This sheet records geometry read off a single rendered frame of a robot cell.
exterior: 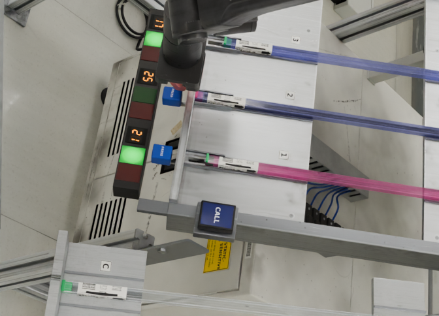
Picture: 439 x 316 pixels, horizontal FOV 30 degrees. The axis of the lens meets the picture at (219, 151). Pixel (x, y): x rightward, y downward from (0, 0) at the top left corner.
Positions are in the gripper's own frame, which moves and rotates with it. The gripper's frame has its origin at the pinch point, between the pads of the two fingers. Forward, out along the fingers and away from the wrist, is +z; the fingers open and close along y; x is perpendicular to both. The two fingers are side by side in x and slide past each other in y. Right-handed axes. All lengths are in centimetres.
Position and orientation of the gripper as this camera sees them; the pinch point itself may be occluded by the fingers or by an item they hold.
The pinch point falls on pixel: (179, 85)
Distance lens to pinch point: 129.7
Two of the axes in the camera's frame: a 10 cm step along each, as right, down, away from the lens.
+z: -0.7, 4.7, 8.8
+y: 1.4, -8.7, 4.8
